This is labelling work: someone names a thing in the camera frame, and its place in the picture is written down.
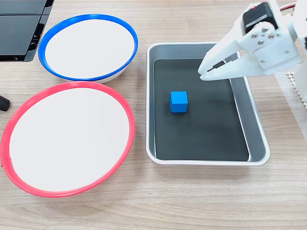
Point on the beige mesh anti-slip mat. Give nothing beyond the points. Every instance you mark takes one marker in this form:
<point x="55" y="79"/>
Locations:
<point x="296" y="91"/>

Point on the black rounded object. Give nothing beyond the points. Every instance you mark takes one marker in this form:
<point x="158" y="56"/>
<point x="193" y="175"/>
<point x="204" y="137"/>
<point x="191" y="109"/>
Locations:
<point x="4" y="103"/>

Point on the black plastic case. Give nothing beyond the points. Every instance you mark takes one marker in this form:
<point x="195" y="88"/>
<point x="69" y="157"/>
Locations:
<point x="16" y="36"/>

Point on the white dish with red rim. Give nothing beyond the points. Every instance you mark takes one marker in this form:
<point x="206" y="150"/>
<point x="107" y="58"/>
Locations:
<point x="69" y="139"/>

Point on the blue cube block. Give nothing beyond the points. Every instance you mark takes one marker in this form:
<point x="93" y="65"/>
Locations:
<point x="178" y="101"/>

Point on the black mat inside tray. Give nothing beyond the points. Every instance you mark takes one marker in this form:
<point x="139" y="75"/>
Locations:
<point x="204" y="134"/>

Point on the silver metal tray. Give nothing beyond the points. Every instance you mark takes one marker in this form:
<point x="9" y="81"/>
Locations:
<point x="254" y="124"/>

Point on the white dish with blue rim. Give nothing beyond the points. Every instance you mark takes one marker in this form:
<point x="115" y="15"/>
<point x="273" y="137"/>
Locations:
<point x="88" y="48"/>

